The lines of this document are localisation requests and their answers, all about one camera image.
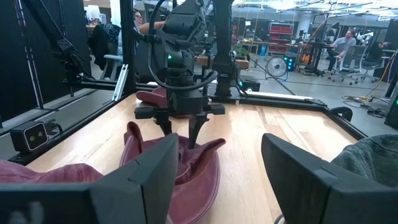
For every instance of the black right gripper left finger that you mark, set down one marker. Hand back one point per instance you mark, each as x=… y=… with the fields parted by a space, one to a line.
x=146 y=186

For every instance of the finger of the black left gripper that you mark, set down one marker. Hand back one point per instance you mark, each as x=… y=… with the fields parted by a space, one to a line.
x=164 y=124
x=195 y=127

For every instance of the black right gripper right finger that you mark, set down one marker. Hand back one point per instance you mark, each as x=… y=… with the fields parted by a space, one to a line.
x=301 y=193

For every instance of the green baseball cap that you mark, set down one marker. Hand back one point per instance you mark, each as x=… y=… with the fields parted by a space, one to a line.
x=367 y=158

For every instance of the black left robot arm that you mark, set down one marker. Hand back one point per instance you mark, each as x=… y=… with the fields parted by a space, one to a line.
x=224 y=46

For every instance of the neighbouring black robot arm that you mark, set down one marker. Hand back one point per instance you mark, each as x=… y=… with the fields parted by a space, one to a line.
x=56 y=40

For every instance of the small black control box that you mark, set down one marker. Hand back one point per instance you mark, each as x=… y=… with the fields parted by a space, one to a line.
x=250 y=84

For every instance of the wooden background table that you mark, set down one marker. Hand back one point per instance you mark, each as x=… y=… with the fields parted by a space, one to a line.
x=242 y=63

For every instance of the small background potted plant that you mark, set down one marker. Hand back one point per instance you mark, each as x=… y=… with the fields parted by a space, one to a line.
x=241 y=51

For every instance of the grey office chair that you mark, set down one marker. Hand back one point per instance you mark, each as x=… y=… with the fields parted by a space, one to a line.
x=112 y=63
x=374 y=59
x=351 y=59

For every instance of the round floor fan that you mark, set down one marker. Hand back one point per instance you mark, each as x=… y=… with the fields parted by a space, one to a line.
x=276 y=67

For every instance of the person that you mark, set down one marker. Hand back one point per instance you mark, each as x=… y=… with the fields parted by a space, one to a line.
x=343 y=43
x=138 y=18

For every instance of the black jacket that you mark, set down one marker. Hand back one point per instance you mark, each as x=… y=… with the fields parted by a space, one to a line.
x=104 y=40

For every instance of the black box with teal lights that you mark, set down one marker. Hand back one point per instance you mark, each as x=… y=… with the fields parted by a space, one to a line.
x=289 y=63

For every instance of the black box with green light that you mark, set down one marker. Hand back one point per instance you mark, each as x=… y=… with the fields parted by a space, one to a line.
x=392 y=109

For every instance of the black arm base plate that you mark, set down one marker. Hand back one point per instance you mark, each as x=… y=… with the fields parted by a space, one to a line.
x=233 y=99

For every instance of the silver bracket strip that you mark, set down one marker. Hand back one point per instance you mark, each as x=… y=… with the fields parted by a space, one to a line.
x=121 y=81

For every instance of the black aluminium table frame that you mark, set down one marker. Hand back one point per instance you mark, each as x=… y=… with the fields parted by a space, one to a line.
x=129 y=46

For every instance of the black frame clamp knob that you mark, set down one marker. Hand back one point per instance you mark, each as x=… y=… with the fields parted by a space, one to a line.
x=342 y=113

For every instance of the black table-level camera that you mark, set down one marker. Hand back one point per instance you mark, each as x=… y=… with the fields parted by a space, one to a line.
x=34 y=135

